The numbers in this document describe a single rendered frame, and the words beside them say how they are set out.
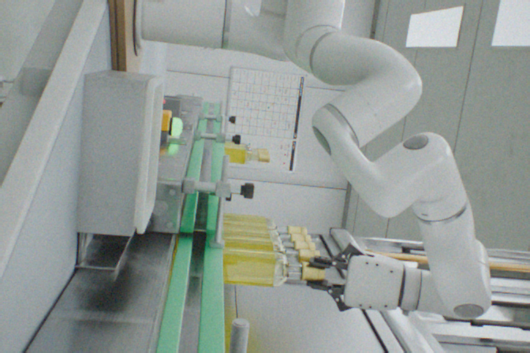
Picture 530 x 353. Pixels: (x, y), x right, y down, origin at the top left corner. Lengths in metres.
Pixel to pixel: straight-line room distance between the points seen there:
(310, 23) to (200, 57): 6.02
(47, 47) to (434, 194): 0.61
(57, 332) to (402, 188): 0.49
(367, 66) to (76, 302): 0.52
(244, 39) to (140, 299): 0.52
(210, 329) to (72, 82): 0.36
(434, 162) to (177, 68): 6.23
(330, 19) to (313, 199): 6.37
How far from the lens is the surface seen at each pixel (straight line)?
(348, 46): 0.91
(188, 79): 7.01
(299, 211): 7.33
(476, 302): 1.03
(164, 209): 1.04
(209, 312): 0.82
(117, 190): 0.85
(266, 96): 7.02
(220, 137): 1.62
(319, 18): 1.00
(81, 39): 0.88
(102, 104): 0.83
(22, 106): 0.84
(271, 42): 1.10
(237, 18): 1.09
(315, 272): 1.12
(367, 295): 1.12
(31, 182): 0.67
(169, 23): 1.10
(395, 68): 0.90
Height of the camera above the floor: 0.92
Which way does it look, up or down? 6 degrees up
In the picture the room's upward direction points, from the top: 96 degrees clockwise
